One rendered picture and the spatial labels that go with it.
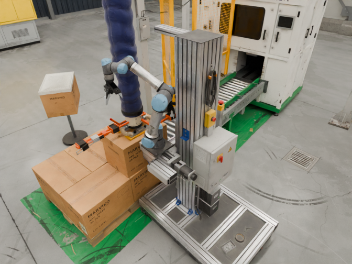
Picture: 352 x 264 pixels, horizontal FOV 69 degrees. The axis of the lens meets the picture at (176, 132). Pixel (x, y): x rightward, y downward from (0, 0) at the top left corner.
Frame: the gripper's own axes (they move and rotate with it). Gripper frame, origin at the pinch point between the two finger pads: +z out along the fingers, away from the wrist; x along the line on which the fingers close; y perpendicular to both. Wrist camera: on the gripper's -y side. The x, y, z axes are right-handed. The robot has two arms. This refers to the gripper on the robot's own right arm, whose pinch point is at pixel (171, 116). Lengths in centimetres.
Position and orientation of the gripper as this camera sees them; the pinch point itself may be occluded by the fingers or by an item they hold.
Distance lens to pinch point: 271.2
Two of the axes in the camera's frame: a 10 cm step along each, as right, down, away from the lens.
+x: 7.2, 4.0, -5.7
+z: 0.2, 8.0, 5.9
